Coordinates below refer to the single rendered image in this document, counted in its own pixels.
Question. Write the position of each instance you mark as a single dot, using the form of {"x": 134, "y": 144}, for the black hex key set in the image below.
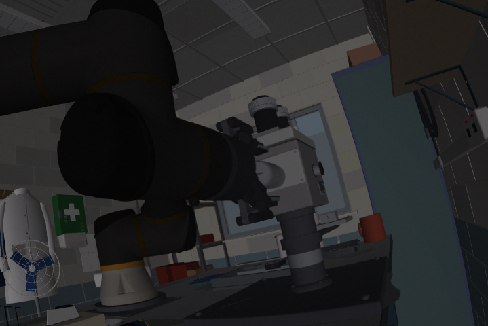
{"x": 1, "y": 316}

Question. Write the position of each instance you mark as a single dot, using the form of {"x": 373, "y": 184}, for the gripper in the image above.
{"x": 247, "y": 175}

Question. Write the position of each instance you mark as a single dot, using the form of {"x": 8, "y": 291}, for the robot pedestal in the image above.
{"x": 125, "y": 287}

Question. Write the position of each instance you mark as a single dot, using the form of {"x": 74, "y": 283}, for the grey microscope head body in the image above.
{"x": 296, "y": 171}

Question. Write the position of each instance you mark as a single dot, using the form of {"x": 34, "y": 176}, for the white fan with blue blades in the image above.
{"x": 32, "y": 267}

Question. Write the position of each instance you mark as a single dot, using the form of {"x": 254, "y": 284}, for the ceiling light panel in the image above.
{"x": 241, "y": 18}

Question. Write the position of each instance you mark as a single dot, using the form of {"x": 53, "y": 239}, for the grey wall shelf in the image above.
{"x": 467, "y": 150}

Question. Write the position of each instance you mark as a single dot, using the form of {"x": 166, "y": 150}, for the red storage box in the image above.
{"x": 171, "y": 272}

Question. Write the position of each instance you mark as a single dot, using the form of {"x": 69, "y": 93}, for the green first aid box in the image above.
{"x": 69, "y": 214}

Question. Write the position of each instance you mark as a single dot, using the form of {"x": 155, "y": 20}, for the grey round side knob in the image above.
{"x": 318, "y": 168}

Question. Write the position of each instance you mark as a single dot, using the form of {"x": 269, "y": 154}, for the white small cylinder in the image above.
{"x": 279, "y": 246}

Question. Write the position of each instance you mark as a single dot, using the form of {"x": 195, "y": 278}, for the brown wall board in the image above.
{"x": 431, "y": 45}

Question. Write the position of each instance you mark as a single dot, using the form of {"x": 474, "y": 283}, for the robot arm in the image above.
{"x": 105, "y": 122}

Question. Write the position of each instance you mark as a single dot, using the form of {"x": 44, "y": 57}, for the brown cardboard box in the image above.
{"x": 363, "y": 55}

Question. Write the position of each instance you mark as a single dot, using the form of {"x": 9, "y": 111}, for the white cup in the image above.
{"x": 98, "y": 280}

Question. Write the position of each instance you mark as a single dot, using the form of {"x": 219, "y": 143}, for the white small box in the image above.
{"x": 63, "y": 314}

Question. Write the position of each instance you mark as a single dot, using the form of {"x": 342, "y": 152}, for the small red box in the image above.
{"x": 207, "y": 238}

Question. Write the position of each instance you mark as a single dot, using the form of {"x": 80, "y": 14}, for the dark and grey objective column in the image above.
{"x": 304, "y": 244}

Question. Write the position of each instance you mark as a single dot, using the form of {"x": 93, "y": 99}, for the grey shelf unit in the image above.
{"x": 209, "y": 252}

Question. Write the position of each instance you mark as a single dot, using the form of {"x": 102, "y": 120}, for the black flat tool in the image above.
{"x": 348, "y": 245}

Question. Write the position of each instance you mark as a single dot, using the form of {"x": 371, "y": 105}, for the white changer drum knob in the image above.
{"x": 273, "y": 174}

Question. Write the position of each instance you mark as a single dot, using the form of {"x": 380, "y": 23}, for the grey framed window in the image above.
{"x": 333, "y": 163}

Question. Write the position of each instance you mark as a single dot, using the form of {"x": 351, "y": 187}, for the black eyepiece tube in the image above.
{"x": 266, "y": 120}
{"x": 283, "y": 121}

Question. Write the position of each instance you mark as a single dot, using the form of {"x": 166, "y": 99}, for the white power box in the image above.
{"x": 484, "y": 123}

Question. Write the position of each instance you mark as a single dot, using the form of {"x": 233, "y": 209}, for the teal tall cabinet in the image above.
{"x": 402, "y": 203}

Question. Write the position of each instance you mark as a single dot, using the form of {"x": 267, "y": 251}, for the red mug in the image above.
{"x": 372, "y": 228}

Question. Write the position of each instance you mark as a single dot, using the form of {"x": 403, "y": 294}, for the white lab coat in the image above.
{"x": 23, "y": 216}

